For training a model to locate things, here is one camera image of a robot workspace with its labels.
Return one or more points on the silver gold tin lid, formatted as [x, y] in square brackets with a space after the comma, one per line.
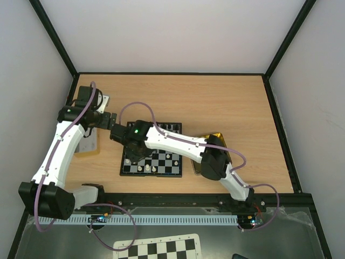
[88, 146]

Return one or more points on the gold tin with pieces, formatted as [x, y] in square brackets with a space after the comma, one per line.
[213, 166]

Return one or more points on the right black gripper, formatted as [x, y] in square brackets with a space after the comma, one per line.
[137, 153]

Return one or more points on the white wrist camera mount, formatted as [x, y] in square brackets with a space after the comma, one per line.
[103, 101]

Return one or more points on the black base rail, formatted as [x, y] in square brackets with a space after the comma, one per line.
[222, 202]

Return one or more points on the black aluminium frame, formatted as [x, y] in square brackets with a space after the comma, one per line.
[299, 20]

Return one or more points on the black silver chess board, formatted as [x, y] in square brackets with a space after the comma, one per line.
[164, 167]

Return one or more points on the printed checkerboard sheet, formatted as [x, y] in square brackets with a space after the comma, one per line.
[179, 246]

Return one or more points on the white slotted cable duct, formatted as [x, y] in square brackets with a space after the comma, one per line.
[152, 220]

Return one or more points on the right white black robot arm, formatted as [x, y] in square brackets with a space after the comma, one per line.
[143, 137]

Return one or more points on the black phone corner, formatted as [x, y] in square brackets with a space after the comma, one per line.
[238, 256]

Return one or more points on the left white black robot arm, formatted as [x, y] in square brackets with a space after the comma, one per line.
[45, 194]

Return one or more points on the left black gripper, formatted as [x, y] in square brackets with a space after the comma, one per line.
[104, 123]

